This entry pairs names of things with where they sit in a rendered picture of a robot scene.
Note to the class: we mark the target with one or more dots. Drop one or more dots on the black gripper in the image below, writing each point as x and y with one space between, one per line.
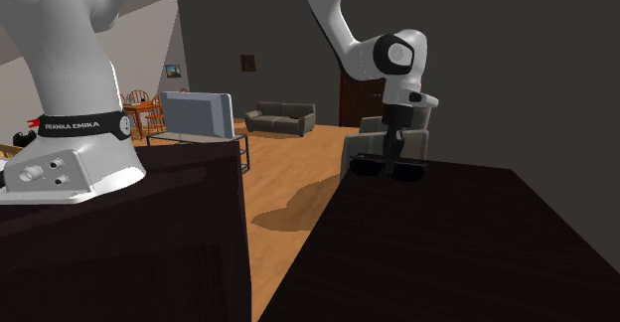
397 116

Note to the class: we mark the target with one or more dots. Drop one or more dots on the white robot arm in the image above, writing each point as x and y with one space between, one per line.
68 69

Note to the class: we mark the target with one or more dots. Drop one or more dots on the beige armchair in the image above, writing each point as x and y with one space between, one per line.
368 144

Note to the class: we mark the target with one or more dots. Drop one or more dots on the dark red door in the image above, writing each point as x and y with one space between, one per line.
358 103

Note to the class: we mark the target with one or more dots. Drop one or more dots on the black sunglasses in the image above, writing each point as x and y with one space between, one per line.
363 167

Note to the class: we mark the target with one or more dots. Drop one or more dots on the grey sofa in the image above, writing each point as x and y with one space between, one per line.
281 120

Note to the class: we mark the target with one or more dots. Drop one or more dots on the dark wooden table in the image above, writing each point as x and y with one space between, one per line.
436 253

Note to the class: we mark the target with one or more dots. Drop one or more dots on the glass television stand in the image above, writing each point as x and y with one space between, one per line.
244 154

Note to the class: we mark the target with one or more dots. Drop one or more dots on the grey television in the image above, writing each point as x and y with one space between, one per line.
193 112

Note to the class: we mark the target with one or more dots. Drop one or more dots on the orange wooden chair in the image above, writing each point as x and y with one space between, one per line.
138 96
157 112

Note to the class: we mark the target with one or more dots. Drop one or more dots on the orange wooden dining table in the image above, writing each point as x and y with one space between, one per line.
138 110

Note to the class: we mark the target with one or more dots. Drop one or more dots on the dark robot stand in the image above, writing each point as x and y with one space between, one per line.
145 234

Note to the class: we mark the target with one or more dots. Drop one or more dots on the dark brown wall picture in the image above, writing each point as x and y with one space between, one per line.
248 63

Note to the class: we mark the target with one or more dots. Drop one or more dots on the landscape wall picture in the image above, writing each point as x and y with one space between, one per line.
173 71

